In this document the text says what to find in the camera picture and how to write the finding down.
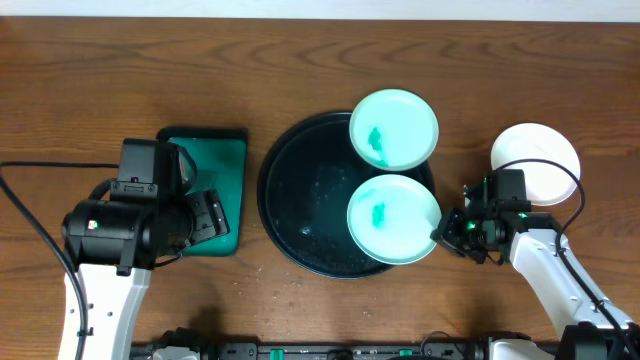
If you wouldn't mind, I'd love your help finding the round black serving tray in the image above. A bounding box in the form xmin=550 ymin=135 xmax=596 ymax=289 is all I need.
xmin=256 ymin=110 xmax=436 ymax=280

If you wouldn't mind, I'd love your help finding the white plate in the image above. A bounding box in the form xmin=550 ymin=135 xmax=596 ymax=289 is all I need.
xmin=490 ymin=123 xmax=581 ymax=206

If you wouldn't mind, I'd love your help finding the rectangular green water tray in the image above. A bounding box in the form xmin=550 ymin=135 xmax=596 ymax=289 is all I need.
xmin=156 ymin=127 xmax=248 ymax=257

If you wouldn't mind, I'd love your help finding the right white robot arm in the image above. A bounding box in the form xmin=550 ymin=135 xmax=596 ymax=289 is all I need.
xmin=431 ymin=169 xmax=639 ymax=359

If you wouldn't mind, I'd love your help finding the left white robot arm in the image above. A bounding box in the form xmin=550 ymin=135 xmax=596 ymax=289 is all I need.
xmin=58 ymin=138 xmax=230 ymax=359

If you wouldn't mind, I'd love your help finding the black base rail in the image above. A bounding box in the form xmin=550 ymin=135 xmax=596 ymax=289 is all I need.
xmin=130 ymin=327 xmax=561 ymax=360

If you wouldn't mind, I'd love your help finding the mint green plate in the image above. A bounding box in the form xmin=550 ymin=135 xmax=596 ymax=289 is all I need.
xmin=349 ymin=89 xmax=439 ymax=172
xmin=346 ymin=174 xmax=442 ymax=265

